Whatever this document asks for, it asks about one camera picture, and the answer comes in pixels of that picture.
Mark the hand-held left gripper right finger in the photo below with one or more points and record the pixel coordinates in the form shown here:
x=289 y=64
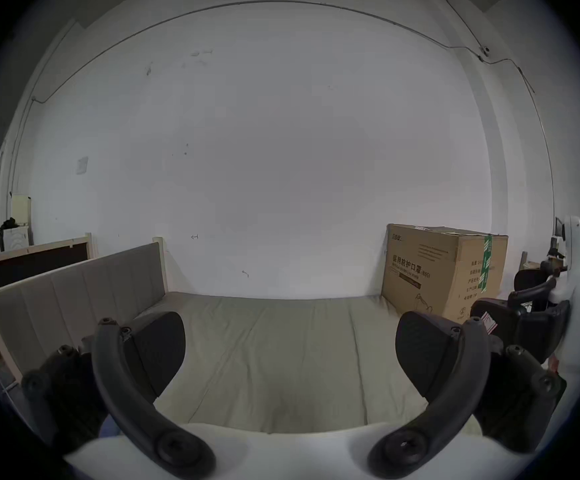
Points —
x=462 y=383

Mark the brown cardboard carton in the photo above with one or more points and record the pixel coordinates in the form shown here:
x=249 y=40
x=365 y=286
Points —
x=434 y=273

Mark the stack of white cartons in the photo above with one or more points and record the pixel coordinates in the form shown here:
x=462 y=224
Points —
x=5 y=238

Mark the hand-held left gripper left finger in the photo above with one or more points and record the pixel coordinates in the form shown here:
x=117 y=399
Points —
x=120 y=398

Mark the bed with beige sheet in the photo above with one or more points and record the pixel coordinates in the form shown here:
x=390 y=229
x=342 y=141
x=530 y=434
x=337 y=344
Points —
x=280 y=358

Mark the wooden frame with dark board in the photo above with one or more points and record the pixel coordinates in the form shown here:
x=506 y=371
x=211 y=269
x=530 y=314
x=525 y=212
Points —
x=30 y=263

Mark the grey padded headboard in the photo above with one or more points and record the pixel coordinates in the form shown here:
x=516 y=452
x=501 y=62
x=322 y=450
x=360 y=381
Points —
x=70 y=298

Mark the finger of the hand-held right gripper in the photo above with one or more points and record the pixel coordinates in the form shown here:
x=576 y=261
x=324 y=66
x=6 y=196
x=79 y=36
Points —
x=532 y=293
x=534 y=330

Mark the small wall camera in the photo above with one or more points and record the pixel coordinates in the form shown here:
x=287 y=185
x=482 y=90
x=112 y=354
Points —
x=484 y=51

